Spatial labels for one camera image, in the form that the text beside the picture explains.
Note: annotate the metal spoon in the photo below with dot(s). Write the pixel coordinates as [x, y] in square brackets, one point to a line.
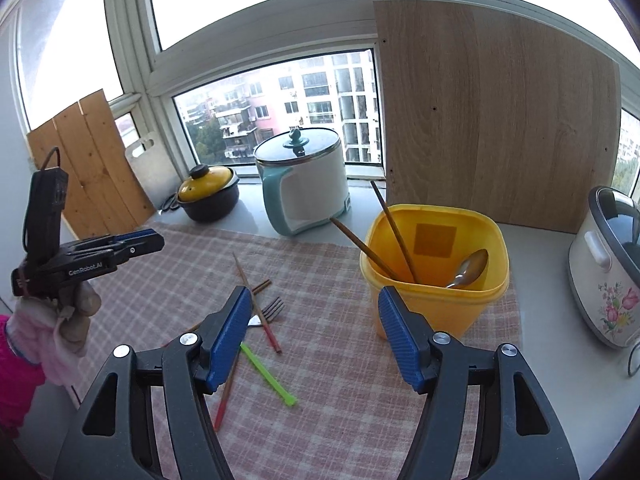
[470, 265]

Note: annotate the apartment buildings outside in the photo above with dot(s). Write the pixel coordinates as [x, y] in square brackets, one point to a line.
[310, 100]

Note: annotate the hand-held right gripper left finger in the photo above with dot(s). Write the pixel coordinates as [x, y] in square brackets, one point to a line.
[227, 340]

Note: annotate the person's left hand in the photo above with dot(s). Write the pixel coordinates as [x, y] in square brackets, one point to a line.
[60, 340]

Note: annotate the person's left forearm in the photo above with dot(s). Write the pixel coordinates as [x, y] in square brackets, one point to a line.
[20, 390]

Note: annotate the light wood panel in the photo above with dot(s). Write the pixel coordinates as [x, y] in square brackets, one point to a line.
[500, 120]

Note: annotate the green plastic spoon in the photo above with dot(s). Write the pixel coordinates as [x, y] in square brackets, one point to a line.
[270, 375]

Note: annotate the white cutting board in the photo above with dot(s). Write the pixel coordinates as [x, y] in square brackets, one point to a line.
[155, 175]

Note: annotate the wooden slat board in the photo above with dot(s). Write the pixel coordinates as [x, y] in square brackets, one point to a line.
[90, 160]

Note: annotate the metal fork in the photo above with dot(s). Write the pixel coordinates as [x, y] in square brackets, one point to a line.
[272, 310]

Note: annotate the yellow plastic container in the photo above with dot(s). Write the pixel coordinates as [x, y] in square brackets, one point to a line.
[450, 310]

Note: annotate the plaid table cloth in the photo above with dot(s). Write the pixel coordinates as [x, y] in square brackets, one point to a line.
[310, 270]

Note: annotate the black pot with yellow lid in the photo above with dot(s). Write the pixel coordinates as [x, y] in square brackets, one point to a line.
[210, 205]

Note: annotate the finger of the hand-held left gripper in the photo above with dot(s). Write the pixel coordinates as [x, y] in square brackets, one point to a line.
[135, 250]
[142, 235]

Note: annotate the floral white rice cooker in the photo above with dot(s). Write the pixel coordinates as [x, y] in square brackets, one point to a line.
[595, 285]

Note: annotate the white window frame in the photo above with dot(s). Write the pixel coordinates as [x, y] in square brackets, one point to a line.
[260, 55]

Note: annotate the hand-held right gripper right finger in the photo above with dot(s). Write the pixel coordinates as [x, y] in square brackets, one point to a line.
[400, 340]

